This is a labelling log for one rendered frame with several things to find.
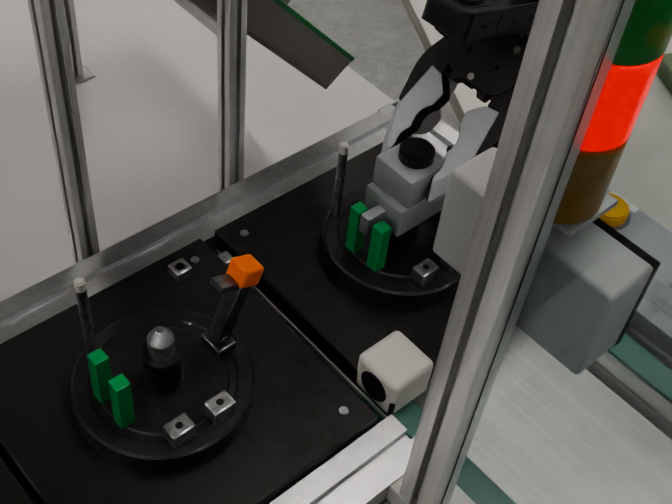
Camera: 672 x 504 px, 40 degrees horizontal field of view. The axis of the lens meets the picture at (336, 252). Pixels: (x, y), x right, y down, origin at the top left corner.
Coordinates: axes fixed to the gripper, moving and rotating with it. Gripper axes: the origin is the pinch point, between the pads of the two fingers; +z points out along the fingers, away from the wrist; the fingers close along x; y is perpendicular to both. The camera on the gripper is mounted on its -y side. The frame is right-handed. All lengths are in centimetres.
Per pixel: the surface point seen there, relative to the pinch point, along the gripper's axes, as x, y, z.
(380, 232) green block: -1.8, -1.1, 5.5
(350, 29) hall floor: 129, 165, -4
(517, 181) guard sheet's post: -18.6, -25.6, -5.6
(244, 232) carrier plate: 10.0, -0.3, 14.0
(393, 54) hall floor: 113, 166, -5
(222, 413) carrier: -5.9, -13.0, 21.3
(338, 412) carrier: -9.8, -4.6, 18.0
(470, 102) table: 19.3, 40.0, -7.2
